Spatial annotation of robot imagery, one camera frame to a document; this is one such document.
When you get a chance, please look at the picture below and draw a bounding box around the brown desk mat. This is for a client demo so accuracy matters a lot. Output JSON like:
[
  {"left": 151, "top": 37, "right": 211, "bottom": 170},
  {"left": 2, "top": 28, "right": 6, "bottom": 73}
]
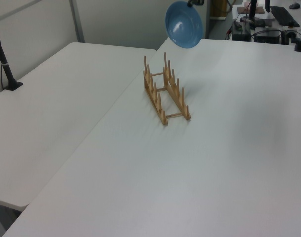
[{"left": 236, "top": 6, "right": 265, "bottom": 14}]

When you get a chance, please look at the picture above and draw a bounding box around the black monitor stand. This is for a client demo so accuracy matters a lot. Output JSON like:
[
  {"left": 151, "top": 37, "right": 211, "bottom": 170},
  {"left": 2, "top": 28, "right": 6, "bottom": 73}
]
[{"left": 240, "top": 0, "right": 266, "bottom": 28}]

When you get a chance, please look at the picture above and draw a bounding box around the wooden plate rack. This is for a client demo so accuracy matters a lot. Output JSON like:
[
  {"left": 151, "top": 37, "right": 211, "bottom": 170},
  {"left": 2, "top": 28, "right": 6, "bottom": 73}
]
[{"left": 143, "top": 51, "right": 192, "bottom": 126}]

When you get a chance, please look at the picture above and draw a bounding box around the blue round plate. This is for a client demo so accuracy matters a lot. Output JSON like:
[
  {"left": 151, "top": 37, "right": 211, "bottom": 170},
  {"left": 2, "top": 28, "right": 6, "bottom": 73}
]
[{"left": 164, "top": 0, "right": 204, "bottom": 49}]

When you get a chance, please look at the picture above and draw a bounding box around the black electronics box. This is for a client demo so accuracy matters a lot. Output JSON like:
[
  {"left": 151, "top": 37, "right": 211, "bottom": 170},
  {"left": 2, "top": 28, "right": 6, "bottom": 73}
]
[{"left": 253, "top": 29, "right": 282, "bottom": 45}]

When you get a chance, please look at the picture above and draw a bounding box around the black computer keyboard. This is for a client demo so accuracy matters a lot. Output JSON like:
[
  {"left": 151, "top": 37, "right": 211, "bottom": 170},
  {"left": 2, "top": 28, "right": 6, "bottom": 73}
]
[{"left": 269, "top": 5, "right": 301, "bottom": 28}]

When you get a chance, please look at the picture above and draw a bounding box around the black camera stand with base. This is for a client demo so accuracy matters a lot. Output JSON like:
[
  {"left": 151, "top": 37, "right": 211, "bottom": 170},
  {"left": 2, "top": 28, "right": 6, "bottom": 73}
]
[{"left": 0, "top": 19, "right": 24, "bottom": 92}]

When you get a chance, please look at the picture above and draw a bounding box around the grey metal partition post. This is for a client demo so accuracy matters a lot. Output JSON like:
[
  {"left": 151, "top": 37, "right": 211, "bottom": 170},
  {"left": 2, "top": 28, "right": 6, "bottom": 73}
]
[{"left": 68, "top": 0, "right": 86, "bottom": 44}]

